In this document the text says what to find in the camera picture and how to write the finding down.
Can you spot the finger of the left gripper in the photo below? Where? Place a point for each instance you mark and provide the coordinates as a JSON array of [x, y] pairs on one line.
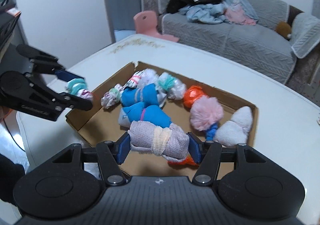
[[64, 75], [75, 102]]

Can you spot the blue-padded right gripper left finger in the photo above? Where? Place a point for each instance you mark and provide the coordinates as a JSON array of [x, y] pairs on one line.
[[110, 155]]

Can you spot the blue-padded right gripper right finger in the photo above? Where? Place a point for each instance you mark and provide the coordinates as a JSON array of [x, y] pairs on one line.
[[207, 156]]

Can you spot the small teal-tied patterned bundle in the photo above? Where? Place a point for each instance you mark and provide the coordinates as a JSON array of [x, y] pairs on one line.
[[78, 87]]

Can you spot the large orange plastic bundle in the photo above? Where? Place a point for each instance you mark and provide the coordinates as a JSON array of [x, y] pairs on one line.
[[187, 161]]

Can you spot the white grey sock bundle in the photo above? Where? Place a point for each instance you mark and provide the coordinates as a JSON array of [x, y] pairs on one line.
[[236, 129]]

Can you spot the floral sock green tie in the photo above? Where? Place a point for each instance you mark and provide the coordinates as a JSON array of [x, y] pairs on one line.
[[112, 97]]

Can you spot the lilac sock cream tie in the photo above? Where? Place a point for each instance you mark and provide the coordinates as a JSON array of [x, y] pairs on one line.
[[170, 143]]

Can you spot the pink fluffy pompom bundle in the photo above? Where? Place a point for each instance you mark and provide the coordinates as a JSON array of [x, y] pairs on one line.
[[205, 114]]

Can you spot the blue sock purple band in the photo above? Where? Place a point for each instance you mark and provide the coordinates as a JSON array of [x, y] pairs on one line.
[[141, 112]]

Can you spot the small orange plastic bundle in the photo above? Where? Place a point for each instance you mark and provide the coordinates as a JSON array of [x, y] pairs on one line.
[[191, 95]]

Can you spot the blue grey sock bundle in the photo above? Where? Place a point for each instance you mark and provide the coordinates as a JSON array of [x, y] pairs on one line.
[[149, 95]]

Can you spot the white fuzzy red-tied bundle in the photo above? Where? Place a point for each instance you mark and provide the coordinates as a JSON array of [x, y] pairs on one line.
[[142, 78]]

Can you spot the bubble wrap teal tie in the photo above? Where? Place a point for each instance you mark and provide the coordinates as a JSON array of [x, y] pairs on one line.
[[174, 87]]

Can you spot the shallow cardboard box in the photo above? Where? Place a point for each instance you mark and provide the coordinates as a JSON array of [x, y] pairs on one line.
[[100, 124]]

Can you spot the pink plastic child chair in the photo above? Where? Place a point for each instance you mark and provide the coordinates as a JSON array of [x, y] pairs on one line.
[[146, 23]]

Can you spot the grey quilted sofa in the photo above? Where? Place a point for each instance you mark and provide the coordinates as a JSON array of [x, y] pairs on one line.
[[293, 62]]

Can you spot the light blue clothing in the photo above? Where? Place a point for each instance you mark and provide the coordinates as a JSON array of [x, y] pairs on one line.
[[215, 14]]

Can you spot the pink clothing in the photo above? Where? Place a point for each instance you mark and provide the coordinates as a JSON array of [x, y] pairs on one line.
[[237, 16]]

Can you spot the brown plush toy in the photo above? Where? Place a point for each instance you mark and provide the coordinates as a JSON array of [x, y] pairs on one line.
[[284, 29]]

